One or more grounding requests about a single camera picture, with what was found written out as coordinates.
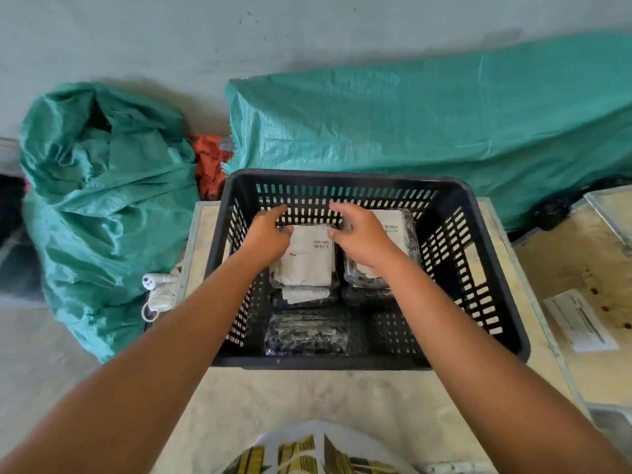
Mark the person's left hand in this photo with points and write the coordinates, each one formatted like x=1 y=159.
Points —
x=261 y=239

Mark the person's right hand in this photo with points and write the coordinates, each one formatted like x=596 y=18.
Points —
x=368 y=241

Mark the person's right thumb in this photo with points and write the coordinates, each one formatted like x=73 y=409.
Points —
x=336 y=234

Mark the person's left thumb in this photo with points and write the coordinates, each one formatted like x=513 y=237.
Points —
x=285 y=232

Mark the clear packet with white label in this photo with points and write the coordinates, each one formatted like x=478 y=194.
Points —
x=308 y=261
x=305 y=295
x=397 y=229

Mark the person's right forearm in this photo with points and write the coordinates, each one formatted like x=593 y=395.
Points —
x=484 y=370

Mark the person's left forearm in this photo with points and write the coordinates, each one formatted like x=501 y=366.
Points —
x=148 y=360

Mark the clear packet of black parts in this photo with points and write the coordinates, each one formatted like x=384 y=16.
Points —
x=365 y=297
x=306 y=334

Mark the orange cloth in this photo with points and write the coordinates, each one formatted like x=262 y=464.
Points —
x=210 y=162

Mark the black plastic slotted crate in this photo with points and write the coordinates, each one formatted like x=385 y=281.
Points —
x=444 y=271

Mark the green woven tarpaulin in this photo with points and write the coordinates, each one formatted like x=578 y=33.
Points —
x=444 y=118

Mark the green woven sack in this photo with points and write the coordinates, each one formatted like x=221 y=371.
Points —
x=108 y=202

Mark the white yellow patterned shirt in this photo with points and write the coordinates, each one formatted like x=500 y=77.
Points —
x=311 y=451

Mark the wooden crate with metal edges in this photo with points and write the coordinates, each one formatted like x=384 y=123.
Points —
x=587 y=261

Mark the white paper label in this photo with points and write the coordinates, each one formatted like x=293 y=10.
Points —
x=580 y=321

